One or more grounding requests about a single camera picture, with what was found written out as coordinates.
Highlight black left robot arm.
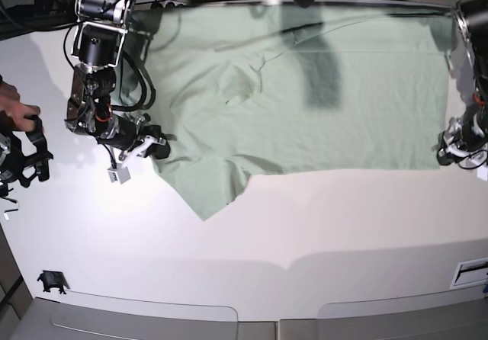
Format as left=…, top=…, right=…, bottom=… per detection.
left=436, top=0, right=487, bottom=171

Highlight black clamp bracket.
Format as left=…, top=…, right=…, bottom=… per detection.
left=37, top=271, right=69, bottom=294

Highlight grey chair left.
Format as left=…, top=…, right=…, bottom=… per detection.
left=11, top=298, right=276, bottom=340

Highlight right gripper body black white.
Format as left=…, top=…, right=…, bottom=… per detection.
left=95, top=114, right=156, bottom=159

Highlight person hand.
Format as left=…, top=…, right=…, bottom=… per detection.
left=1, top=78, right=40, bottom=132

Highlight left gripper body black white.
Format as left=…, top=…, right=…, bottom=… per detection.
left=437, top=115, right=487, bottom=168

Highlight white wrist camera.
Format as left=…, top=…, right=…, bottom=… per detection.
left=108, top=164, right=130, bottom=184
left=476, top=164, right=488, bottom=182

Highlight silver allen keys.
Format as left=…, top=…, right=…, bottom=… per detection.
left=1, top=196, right=20, bottom=221

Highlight light green T-shirt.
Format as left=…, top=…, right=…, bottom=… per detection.
left=125, top=4, right=452, bottom=220

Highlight grey chair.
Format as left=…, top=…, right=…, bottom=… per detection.
left=277, top=287, right=487, bottom=339
left=11, top=298, right=276, bottom=340

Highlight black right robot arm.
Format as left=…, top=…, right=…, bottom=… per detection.
left=65, top=0, right=171, bottom=161

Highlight grey chair right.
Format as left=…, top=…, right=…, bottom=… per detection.
left=277, top=287, right=487, bottom=339

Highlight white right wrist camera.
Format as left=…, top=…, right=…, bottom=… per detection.
left=108, top=164, right=130, bottom=184

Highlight white label plate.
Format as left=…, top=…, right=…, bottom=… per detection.
left=451, top=258, right=487, bottom=290

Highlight white power strip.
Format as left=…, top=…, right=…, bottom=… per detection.
left=150, top=0, right=186, bottom=9

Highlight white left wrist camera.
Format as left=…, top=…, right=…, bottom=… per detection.
left=476, top=164, right=488, bottom=182

